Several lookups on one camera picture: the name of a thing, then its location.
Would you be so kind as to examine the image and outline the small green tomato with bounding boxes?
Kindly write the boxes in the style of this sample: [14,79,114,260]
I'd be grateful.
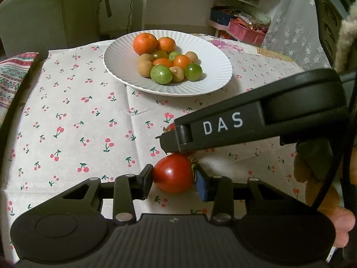
[184,63,203,81]

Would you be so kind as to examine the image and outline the pink plastic basket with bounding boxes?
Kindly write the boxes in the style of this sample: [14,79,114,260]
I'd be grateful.
[228,19,267,45]

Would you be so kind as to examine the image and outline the white lace curtain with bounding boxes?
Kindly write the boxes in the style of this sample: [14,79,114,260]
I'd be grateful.
[261,0,335,70]

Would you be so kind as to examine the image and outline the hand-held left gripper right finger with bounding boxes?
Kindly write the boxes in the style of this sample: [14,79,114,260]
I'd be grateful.
[195,167,291,225]

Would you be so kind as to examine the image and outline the large orange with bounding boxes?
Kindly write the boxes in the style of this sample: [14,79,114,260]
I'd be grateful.
[132,33,158,55]

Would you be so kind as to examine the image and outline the black wall cable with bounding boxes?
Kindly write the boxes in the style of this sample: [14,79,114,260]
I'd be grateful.
[127,0,135,32]

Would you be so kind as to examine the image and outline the striped patterned pillow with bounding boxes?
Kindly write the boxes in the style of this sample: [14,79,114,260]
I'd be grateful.
[0,52,39,123]

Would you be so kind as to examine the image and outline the cherry print tablecloth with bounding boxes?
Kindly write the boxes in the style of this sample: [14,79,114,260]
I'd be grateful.
[0,40,335,257]

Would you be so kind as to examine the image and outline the white shelf unit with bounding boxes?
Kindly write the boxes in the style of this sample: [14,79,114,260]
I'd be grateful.
[134,0,288,38]

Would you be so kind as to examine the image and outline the red tomato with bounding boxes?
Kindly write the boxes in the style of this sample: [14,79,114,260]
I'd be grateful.
[152,154,196,194]
[163,123,196,157]

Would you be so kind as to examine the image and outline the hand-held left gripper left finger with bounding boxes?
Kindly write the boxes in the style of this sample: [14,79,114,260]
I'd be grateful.
[60,165,153,225]

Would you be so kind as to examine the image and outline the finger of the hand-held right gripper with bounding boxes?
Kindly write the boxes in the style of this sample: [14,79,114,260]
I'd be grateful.
[160,100,281,154]

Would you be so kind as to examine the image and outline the dark blue box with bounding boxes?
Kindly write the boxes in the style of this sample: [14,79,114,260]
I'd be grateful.
[210,6,237,26]

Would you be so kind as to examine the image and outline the large green tomato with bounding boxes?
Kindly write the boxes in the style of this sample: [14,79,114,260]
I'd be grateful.
[150,64,173,85]

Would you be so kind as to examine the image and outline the white ribbed plate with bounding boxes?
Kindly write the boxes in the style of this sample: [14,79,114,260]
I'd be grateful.
[104,30,233,97]

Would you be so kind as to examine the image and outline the brownish green tomato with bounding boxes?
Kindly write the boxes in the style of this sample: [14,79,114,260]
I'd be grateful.
[151,50,169,61]

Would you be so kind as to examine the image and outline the pink floral cloth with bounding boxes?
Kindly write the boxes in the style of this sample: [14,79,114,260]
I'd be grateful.
[206,38,257,53]

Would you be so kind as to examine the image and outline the person's right hand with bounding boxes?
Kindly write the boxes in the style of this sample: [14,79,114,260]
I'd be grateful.
[294,152,356,247]

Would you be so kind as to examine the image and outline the small orange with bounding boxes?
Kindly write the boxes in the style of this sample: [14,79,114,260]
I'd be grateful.
[157,36,177,53]

